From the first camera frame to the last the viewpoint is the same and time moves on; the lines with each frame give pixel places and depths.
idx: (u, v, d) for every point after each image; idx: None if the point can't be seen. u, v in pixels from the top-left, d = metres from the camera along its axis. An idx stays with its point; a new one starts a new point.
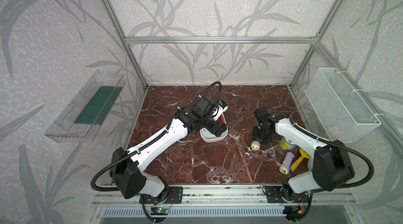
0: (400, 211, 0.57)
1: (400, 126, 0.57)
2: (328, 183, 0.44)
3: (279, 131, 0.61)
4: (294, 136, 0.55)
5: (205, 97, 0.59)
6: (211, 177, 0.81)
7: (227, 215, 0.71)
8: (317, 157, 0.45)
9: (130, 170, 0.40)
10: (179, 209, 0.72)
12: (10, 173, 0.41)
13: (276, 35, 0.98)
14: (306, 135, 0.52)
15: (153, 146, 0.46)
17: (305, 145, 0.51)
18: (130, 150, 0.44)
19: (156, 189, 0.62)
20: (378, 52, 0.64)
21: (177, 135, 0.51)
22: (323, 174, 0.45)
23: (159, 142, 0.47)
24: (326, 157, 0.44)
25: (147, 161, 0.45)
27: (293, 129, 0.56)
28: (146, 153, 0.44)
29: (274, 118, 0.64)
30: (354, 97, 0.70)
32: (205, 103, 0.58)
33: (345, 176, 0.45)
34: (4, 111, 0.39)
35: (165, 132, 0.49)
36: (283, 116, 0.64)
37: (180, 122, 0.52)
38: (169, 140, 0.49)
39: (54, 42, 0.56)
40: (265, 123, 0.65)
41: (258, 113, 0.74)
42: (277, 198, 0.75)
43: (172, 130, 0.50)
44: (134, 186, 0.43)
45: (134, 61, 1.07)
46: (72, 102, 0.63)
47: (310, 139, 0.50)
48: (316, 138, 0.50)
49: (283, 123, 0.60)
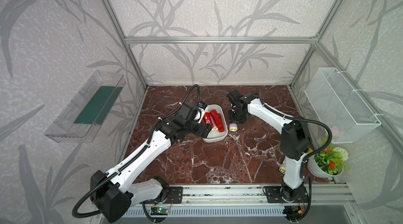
0: (400, 211, 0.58)
1: (400, 125, 0.57)
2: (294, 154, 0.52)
3: (252, 112, 0.66)
4: (264, 115, 0.60)
5: (187, 104, 0.58)
6: (211, 177, 0.81)
7: (227, 215, 0.71)
8: (283, 134, 0.52)
9: (112, 194, 0.38)
10: (179, 209, 0.72)
12: (10, 174, 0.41)
13: (276, 35, 0.97)
14: (275, 114, 0.57)
15: (135, 163, 0.44)
17: (274, 122, 0.56)
18: (109, 172, 0.42)
19: (154, 191, 0.62)
20: (378, 52, 0.64)
21: (160, 149, 0.50)
22: (290, 147, 0.52)
23: (140, 159, 0.45)
24: (290, 132, 0.51)
25: (129, 181, 0.42)
27: (263, 109, 0.61)
28: (127, 173, 0.42)
29: (246, 99, 0.67)
30: (354, 97, 0.70)
32: (187, 109, 0.56)
33: (306, 145, 0.54)
34: (4, 112, 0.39)
35: (146, 147, 0.47)
36: (254, 96, 0.68)
37: (162, 134, 0.51)
38: (152, 155, 0.48)
39: (54, 42, 0.56)
40: (239, 104, 0.68)
41: (230, 95, 0.77)
42: (277, 198, 0.75)
43: (154, 144, 0.48)
44: (119, 208, 0.41)
45: (134, 61, 1.07)
46: (72, 102, 0.63)
47: (278, 117, 0.56)
48: (284, 116, 0.56)
49: (255, 103, 0.64)
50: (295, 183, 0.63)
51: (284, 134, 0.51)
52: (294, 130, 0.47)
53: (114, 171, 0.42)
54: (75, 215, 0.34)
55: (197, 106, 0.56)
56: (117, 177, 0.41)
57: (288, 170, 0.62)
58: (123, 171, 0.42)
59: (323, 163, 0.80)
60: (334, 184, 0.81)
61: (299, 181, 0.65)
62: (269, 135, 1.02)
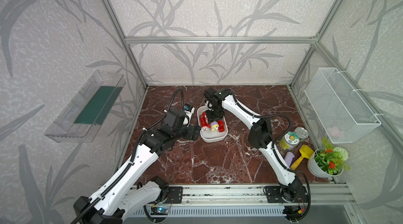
0: (400, 211, 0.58)
1: (400, 125, 0.57)
2: (261, 145, 0.65)
3: (225, 106, 0.73)
4: (236, 113, 0.69)
5: (172, 111, 0.54)
6: (211, 177, 0.81)
7: (228, 215, 0.71)
8: (252, 130, 0.62)
9: (96, 221, 0.36)
10: (180, 208, 0.72)
12: (10, 173, 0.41)
13: (276, 35, 0.98)
14: (246, 113, 0.66)
15: (118, 184, 0.42)
17: (245, 120, 0.66)
18: (92, 198, 0.39)
19: (151, 195, 0.61)
20: (378, 52, 0.64)
21: (145, 164, 0.46)
22: (257, 140, 0.63)
23: (125, 179, 0.42)
24: (257, 130, 0.61)
25: (114, 203, 0.41)
27: (235, 106, 0.68)
28: (112, 196, 0.40)
29: (220, 95, 0.73)
30: (354, 97, 0.70)
32: (173, 117, 0.52)
33: (269, 137, 0.66)
34: (4, 111, 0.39)
35: (129, 166, 0.44)
36: (228, 91, 0.74)
37: (147, 147, 0.48)
38: (138, 172, 0.45)
39: (54, 41, 0.56)
40: (213, 100, 0.75)
41: (206, 93, 0.83)
42: (277, 198, 0.75)
43: (138, 160, 0.45)
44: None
45: (134, 61, 1.07)
46: (72, 102, 0.63)
47: (248, 116, 0.65)
48: (252, 114, 0.65)
49: (228, 100, 0.70)
50: (285, 178, 0.66)
51: (253, 130, 0.61)
52: (259, 128, 0.61)
53: (97, 196, 0.40)
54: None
55: (183, 113, 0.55)
56: (101, 201, 0.39)
57: (274, 168, 0.68)
58: (107, 195, 0.40)
59: (323, 163, 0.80)
60: (334, 184, 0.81)
61: (290, 174, 0.67)
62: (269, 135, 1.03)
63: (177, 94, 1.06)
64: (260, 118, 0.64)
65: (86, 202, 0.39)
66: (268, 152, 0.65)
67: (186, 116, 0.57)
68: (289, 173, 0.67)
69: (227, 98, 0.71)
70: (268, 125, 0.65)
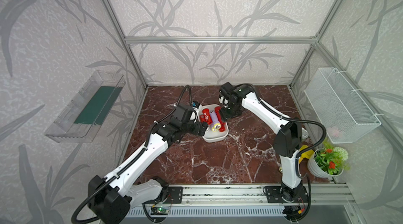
0: (400, 211, 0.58)
1: (400, 125, 0.57)
2: (287, 152, 0.53)
3: (246, 106, 0.63)
4: (260, 113, 0.59)
5: (181, 105, 0.59)
6: (211, 177, 0.81)
7: (228, 215, 0.71)
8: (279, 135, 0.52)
9: (112, 198, 0.38)
10: (179, 208, 0.72)
12: (10, 173, 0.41)
13: (276, 35, 0.97)
14: (272, 113, 0.56)
15: (133, 167, 0.44)
17: (269, 121, 0.56)
18: (107, 177, 0.41)
19: (155, 192, 0.62)
20: (378, 52, 0.64)
21: (157, 151, 0.50)
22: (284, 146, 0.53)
23: (139, 162, 0.45)
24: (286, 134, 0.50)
25: (127, 185, 0.42)
27: (259, 105, 0.59)
28: (126, 176, 0.42)
29: (241, 92, 0.64)
30: (354, 97, 0.70)
32: (181, 110, 0.57)
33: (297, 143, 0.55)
34: (4, 111, 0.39)
35: (143, 150, 0.47)
36: (249, 89, 0.64)
37: (159, 136, 0.51)
38: (150, 158, 0.48)
39: (54, 42, 0.56)
40: (232, 97, 0.65)
41: (223, 89, 0.73)
42: (277, 198, 0.75)
43: (151, 147, 0.49)
44: (118, 213, 0.41)
45: (134, 61, 1.07)
46: (72, 102, 0.63)
47: (275, 117, 0.55)
48: (280, 116, 0.55)
49: (250, 98, 0.61)
50: (293, 182, 0.63)
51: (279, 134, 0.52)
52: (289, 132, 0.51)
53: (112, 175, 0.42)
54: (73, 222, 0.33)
55: (192, 107, 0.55)
56: (116, 180, 0.41)
57: (284, 169, 0.63)
58: (122, 175, 0.42)
59: (323, 163, 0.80)
60: (334, 184, 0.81)
61: (297, 180, 0.65)
62: (269, 134, 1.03)
63: (184, 93, 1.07)
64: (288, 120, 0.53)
65: (101, 181, 0.40)
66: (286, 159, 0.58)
67: (194, 111, 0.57)
68: (297, 179, 0.65)
69: (249, 96, 0.62)
70: (297, 128, 0.53)
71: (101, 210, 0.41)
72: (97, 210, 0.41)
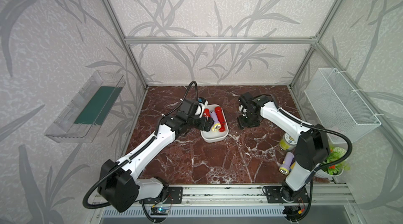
0: (400, 211, 0.57)
1: (400, 126, 0.57)
2: (310, 163, 0.48)
3: (264, 115, 0.62)
4: (280, 121, 0.56)
5: (188, 99, 0.60)
6: (211, 177, 0.81)
7: (228, 215, 0.71)
8: (300, 142, 0.48)
9: (124, 180, 0.39)
10: (179, 209, 0.72)
12: (10, 174, 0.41)
13: (276, 35, 0.98)
14: (291, 120, 0.53)
15: (144, 152, 0.46)
17: (290, 129, 0.53)
18: (119, 160, 0.43)
19: (157, 189, 0.63)
20: (378, 52, 0.64)
21: (166, 140, 0.52)
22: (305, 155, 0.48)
23: (149, 149, 0.47)
24: (308, 140, 0.47)
25: (139, 169, 0.44)
27: (278, 113, 0.57)
28: (137, 161, 0.44)
29: (259, 101, 0.64)
30: (354, 97, 0.70)
32: (188, 105, 0.59)
33: (325, 155, 0.50)
34: (4, 112, 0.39)
35: (153, 138, 0.50)
36: (267, 99, 0.64)
37: (167, 127, 0.54)
38: (160, 146, 0.51)
39: (54, 42, 0.56)
40: (251, 106, 0.65)
41: (242, 98, 0.74)
42: (277, 198, 0.75)
43: (160, 136, 0.51)
44: (127, 197, 0.42)
45: (134, 61, 1.07)
46: (72, 102, 0.63)
47: (295, 124, 0.52)
48: (300, 123, 0.52)
49: (268, 107, 0.61)
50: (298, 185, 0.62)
51: (299, 141, 0.48)
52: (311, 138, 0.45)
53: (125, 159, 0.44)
54: (85, 205, 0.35)
55: (197, 102, 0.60)
56: (128, 164, 0.43)
57: (295, 173, 0.60)
58: (134, 160, 0.44)
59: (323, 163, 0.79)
60: (334, 184, 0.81)
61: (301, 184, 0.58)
62: (269, 135, 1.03)
63: (190, 89, 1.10)
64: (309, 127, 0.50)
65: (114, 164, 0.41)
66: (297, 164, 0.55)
67: (200, 105, 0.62)
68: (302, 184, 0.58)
69: (267, 104, 0.62)
70: (324, 138, 0.49)
71: (111, 194, 0.42)
72: (107, 193, 0.42)
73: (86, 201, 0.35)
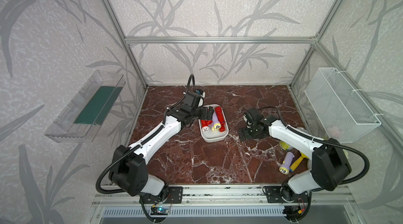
0: (400, 211, 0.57)
1: (400, 125, 0.57)
2: (330, 184, 0.44)
3: (273, 133, 0.61)
4: (289, 139, 0.54)
5: (190, 93, 0.64)
6: (211, 177, 0.81)
7: (228, 215, 0.71)
8: (315, 160, 0.45)
9: (136, 162, 0.42)
10: (179, 209, 0.72)
12: (11, 173, 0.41)
13: (276, 35, 0.97)
14: (301, 137, 0.51)
15: (153, 139, 0.49)
17: (302, 147, 0.50)
18: (131, 146, 0.46)
19: (157, 187, 0.63)
20: (378, 52, 0.64)
21: (173, 128, 0.56)
22: (323, 174, 0.45)
23: (158, 136, 0.50)
24: (323, 158, 0.44)
25: (149, 153, 0.47)
27: (286, 130, 0.56)
28: (148, 146, 0.47)
29: (266, 120, 0.63)
30: (354, 97, 0.70)
32: (191, 97, 0.62)
33: (344, 173, 0.46)
34: (4, 111, 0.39)
35: (161, 127, 0.53)
36: (275, 118, 0.63)
37: (173, 118, 0.57)
38: (167, 134, 0.54)
39: (54, 42, 0.56)
40: (260, 127, 0.64)
41: (248, 114, 0.72)
42: (277, 198, 0.75)
43: (168, 125, 0.54)
44: (138, 181, 0.44)
45: (134, 61, 1.07)
46: (72, 102, 0.63)
47: (306, 140, 0.50)
48: (311, 138, 0.50)
49: (276, 125, 0.60)
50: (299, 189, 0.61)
51: (315, 159, 0.45)
52: (326, 156, 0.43)
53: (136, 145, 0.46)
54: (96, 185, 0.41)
55: (199, 94, 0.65)
56: (139, 149, 0.45)
57: (301, 181, 0.58)
58: (145, 145, 0.47)
59: None
60: None
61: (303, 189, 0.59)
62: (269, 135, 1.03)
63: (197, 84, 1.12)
64: (322, 144, 0.47)
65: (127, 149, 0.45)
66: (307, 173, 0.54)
67: (202, 98, 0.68)
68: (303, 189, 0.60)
69: (274, 123, 0.61)
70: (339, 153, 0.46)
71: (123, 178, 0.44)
72: (119, 178, 0.44)
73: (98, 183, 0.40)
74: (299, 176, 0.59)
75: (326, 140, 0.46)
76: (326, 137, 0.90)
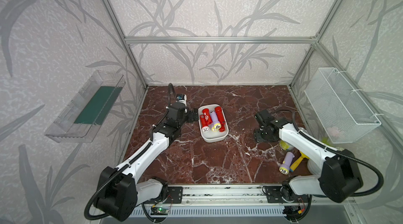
0: (400, 211, 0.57)
1: (400, 125, 0.57)
2: (339, 195, 0.42)
3: (284, 137, 0.59)
4: (300, 144, 0.53)
5: (173, 106, 0.62)
6: (211, 177, 0.81)
7: (229, 215, 0.71)
8: (326, 169, 0.43)
9: (124, 182, 0.40)
10: (179, 208, 0.72)
12: (11, 173, 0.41)
13: (276, 35, 0.98)
14: (314, 144, 0.50)
15: (142, 157, 0.48)
17: (313, 153, 0.49)
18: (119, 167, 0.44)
19: (155, 189, 0.62)
20: (378, 52, 0.64)
21: (161, 145, 0.55)
22: (332, 184, 0.43)
23: (147, 153, 0.49)
24: (334, 168, 0.42)
25: (138, 172, 0.45)
27: (298, 135, 0.54)
28: (137, 164, 0.46)
29: (277, 123, 0.62)
30: (354, 97, 0.70)
32: (174, 111, 0.61)
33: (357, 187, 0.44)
34: (4, 111, 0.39)
35: (150, 144, 0.52)
36: (286, 121, 0.62)
37: (161, 134, 0.57)
38: (155, 151, 0.52)
39: (54, 42, 0.56)
40: (269, 128, 0.62)
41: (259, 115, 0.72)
42: (277, 198, 0.75)
43: (156, 141, 0.54)
44: (127, 205, 0.42)
45: (134, 61, 1.07)
46: (72, 102, 0.63)
47: (318, 148, 0.48)
48: (325, 147, 0.48)
49: (288, 129, 0.58)
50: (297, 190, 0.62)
51: (325, 168, 0.43)
52: (338, 166, 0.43)
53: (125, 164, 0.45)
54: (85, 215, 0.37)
55: (182, 105, 0.63)
56: (128, 169, 0.44)
57: (305, 184, 0.57)
58: (134, 164, 0.45)
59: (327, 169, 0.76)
60: None
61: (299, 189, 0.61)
62: None
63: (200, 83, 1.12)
64: (335, 153, 0.46)
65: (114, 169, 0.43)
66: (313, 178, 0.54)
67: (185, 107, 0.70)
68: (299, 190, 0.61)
69: (286, 126, 0.60)
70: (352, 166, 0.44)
71: (112, 202, 0.41)
72: (107, 204, 0.41)
73: (86, 212, 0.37)
74: (303, 179, 0.59)
75: (340, 152, 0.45)
76: (326, 137, 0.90)
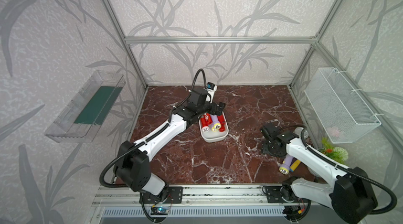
0: (400, 211, 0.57)
1: (400, 125, 0.57)
2: (353, 217, 0.40)
3: (293, 152, 0.57)
4: (309, 160, 0.51)
5: (196, 89, 0.61)
6: (211, 177, 0.81)
7: (229, 215, 0.71)
8: (337, 188, 0.42)
9: (139, 157, 0.42)
10: (179, 209, 0.72)
12: (10, 173, 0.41)
13: (276, 35, 0.98)
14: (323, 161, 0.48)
15: (158, 137, 0.49)
17: (322, 171, 0.47)
18: (136, 142, 0.46)
19: (158, 185, 0.63)
20: (378, 52, 0.64)
21: (179, 127, 0.55)
22: (346, 205, 0.41)
23: (162, 134, 0.50)
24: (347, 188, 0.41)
25: (153, 151, 0.47)
27: (306, 151, 0.53)
28: (152, 144, 0.47)
29: (284, 137, 0.61)
30: (354, 97, 0.70)
32: (197, 95, 0.60)
33: (368, 206, 0.42)
34: (4, 111, 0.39)
35: (167, 125, 0.53)
36: (293, 135, 0.61)
37: (179, 116, 0.57)
38: (171, 132, 0.53)
39: (54, 42, 0.56)
40: (276, 144, 0.61)
41: (265, 129, 0.71)
42: (277, 198, 0.75)
43: (173, 124, 0.54)
44: (141, 179, 0.44)
45: (134, 61, 1.07)
46: (72, 102, 0.63)
47: (329, 166, 0.47)
48: (335, 165, 0.46)
49: (295, 145, 0.56)
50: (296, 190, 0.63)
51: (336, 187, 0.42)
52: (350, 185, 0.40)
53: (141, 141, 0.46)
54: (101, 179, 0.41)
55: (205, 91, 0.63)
56: (144, 146, 0.45)
57: (308, 191, 0.57)
58: (149, 142, 0.47)
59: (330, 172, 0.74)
60: None
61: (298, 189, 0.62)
62: None
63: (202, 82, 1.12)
64: (346, 171, 0.44)
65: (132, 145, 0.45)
66: (320, 189, 0.53)
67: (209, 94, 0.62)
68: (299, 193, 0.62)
69: (294, 141, 0.58)
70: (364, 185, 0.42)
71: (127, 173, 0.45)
72: (123, 174, 0.45)
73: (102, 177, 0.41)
74: (308, 185, 0.58)
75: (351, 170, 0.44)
76: (326, 137, 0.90)
